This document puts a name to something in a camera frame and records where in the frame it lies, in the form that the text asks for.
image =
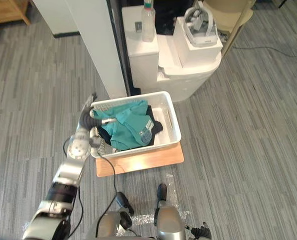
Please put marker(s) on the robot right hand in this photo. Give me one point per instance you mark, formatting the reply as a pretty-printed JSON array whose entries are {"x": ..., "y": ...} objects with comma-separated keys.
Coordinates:
[{"x": 201, "y": 231}]

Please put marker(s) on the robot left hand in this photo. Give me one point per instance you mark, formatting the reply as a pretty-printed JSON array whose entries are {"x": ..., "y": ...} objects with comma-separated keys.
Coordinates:
[{"x": 87, "y": 120}]

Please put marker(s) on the teal cloth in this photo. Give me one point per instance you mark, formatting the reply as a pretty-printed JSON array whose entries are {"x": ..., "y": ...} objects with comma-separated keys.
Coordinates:
[{"x": 124, "y": 130}]

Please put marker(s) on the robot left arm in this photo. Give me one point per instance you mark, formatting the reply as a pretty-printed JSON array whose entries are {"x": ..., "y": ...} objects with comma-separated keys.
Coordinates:
[{"x": 71, "y": 170}]

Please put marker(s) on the dark navy cloth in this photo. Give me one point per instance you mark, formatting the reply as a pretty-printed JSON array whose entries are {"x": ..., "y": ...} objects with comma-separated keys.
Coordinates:
[{"x": 156, "y": 126}]

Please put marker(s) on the white plastic laundry basket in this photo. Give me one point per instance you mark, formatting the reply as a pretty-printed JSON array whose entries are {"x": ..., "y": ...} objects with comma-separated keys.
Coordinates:
[{"x": 174, "y": 125}]

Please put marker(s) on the clear bubble wrap sheet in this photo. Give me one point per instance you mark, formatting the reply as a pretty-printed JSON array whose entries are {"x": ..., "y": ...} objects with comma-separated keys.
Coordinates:
[{"x": 148, "y": 220}]

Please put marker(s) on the wooden board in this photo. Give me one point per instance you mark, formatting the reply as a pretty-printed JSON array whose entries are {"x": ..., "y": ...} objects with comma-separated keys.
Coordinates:
[{"x": 148, "y": 160}]

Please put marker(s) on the tall white cabinet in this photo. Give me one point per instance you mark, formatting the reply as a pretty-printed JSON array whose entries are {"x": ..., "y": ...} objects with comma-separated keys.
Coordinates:
[{"x": 141, "y": 60}]

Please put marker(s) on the robot left leg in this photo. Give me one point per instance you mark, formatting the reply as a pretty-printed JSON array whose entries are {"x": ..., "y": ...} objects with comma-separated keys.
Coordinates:
[{"x": 108, "y": 225}]

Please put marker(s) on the rounded white cabinet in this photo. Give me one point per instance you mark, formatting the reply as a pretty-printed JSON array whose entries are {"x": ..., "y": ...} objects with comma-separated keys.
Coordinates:
[{"x": 188, "y": 80}]

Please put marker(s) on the clear plastic bottle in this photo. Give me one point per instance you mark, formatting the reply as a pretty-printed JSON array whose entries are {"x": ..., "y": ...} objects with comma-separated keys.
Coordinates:
[{"x": 148, "y": 25}]

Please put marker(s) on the white cardboard box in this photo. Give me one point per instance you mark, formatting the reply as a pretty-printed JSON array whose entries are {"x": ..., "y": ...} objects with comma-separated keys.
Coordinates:
[{"x": 201, "y": 53}]

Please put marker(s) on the wooden shelf unit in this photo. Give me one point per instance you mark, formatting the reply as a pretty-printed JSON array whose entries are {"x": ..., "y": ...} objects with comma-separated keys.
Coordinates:
[{"x": 6, "y": 11}]

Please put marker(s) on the white VR headset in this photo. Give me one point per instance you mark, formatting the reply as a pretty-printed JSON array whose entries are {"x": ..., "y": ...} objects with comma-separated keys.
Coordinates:
[{"x": 201, "y": 40}]

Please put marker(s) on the beige chair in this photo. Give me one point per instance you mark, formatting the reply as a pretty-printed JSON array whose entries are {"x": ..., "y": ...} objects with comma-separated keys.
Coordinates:
[{"x": 228, "y": 15}]

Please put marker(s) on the black door frame strip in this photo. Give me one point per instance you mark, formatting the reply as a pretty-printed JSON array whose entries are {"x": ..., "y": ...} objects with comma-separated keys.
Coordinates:
[{"x": 121, "y": 50}]

